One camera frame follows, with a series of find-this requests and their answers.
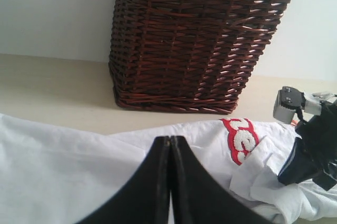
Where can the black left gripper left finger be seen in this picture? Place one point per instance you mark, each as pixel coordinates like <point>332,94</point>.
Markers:
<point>145,198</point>

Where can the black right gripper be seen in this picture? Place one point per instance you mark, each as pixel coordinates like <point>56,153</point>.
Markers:
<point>313,156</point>

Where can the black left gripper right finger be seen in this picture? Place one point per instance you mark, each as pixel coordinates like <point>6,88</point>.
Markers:
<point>196,196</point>

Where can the white t-shirt red lettering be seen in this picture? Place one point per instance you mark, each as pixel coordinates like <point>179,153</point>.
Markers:
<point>51,174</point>

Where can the dark red wicker basket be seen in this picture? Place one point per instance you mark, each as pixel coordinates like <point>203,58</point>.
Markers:
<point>188,56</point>

